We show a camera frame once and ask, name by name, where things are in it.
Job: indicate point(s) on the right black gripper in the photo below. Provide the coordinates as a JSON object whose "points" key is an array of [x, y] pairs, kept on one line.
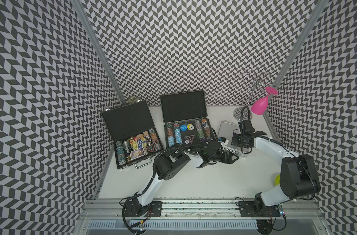
{"points": [[234, 136]]}

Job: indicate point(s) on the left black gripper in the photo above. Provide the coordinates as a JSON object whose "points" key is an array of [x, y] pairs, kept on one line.
{"points": [[230, 155]]}

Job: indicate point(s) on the silver aluminium poker case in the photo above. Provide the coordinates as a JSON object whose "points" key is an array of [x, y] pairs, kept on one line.
{"points": [[230, 131]]}

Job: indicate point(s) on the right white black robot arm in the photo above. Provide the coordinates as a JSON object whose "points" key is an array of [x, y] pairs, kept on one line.
{"points": [[298, 175]]}

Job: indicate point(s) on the middle black poker case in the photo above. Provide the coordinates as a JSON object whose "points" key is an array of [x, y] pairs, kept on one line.
{"points": [[186, 108]]}

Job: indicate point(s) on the black poker case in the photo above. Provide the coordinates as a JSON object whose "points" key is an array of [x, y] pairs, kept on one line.
{"points": [[133, 133], [186, 108]]}

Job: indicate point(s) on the left black poker case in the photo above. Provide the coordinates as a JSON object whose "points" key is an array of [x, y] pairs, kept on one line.
{"points": [[133, 133]]}

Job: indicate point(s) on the triangular all in marker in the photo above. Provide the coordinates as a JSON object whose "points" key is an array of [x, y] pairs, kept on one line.
{"points": [[189, 139]]}

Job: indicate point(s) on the yellow white dealer chip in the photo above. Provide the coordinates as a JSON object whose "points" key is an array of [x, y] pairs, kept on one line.
{"points": [[190, 127]]}

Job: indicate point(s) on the pink plastic wine glass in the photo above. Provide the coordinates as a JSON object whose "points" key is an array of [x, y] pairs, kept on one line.
{"points": [[260, 106]]}

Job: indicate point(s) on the blue small blind button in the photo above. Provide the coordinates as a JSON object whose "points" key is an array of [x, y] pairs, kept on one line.
{"points": [[183, 127]]}

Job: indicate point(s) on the yellow-green plastic ball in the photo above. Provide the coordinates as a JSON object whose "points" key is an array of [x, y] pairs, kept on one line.
{"points": [[277, 180]]}

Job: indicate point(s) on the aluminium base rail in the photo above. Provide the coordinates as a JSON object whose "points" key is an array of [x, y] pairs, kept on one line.
{"points": [[196, 208]]}

